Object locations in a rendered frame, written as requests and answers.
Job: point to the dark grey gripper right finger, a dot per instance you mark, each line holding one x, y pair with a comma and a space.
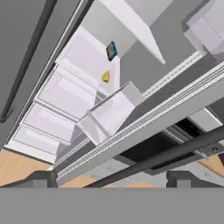
180, 179

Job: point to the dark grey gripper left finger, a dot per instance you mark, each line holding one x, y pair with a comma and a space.
43, 179

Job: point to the white fridge drawer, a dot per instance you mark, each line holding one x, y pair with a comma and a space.
48, 122
84, 55
65, 94
35, 143

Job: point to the grey fridge door with bins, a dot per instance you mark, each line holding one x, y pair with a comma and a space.
175, 100

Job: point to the clear fridge door bin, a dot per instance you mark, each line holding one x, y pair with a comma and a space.
116, 110
204, 32

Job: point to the white fridge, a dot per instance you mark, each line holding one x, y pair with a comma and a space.
140, 67

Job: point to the yellow lemon wedge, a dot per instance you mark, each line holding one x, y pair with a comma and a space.
106, 76

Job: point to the white fridge shelf board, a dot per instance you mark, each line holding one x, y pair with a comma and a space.
137, 26

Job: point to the colourful food packet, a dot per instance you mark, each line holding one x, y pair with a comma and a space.
111, 51

